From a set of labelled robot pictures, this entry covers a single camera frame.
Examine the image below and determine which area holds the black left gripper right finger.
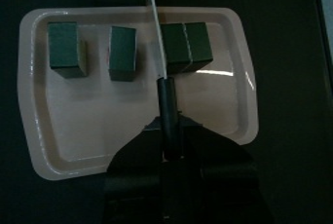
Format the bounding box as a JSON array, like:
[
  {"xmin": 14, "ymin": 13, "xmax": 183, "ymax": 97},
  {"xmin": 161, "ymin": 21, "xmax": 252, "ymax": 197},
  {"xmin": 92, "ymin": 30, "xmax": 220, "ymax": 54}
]
[{"xmin": 172, "ymin": 116, "xmax": 275, "ymax": 224}]

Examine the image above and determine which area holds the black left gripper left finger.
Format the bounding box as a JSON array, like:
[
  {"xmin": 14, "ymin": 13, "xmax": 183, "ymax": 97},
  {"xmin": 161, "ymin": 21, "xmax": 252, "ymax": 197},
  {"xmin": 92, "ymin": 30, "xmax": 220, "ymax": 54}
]
[{"xmin": 100, "ymin": 116, "xmax": 167, "ymax": 224}]

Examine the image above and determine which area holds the toy knife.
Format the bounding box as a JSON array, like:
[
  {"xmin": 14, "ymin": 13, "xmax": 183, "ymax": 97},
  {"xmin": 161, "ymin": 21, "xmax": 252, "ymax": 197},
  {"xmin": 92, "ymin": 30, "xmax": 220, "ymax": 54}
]
[{"xmin": 144, "ymin": 0, "xmax": 181, "ymax": 162}]

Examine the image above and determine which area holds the wooden tray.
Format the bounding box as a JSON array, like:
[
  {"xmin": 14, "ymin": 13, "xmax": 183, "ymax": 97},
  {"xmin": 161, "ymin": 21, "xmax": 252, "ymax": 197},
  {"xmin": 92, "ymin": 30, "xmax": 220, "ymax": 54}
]
[{"xmin": 16, "ymin": 6, "xmax": 260, "ymax": 182}]

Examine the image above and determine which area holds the white card with red dot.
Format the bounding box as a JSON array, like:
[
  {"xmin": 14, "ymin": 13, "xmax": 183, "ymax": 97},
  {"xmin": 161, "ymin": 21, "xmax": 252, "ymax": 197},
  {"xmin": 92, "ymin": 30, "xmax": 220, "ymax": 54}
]
[{"xmin": 45, "ymin": 20, "xmax": 88, "ymax": 79}]

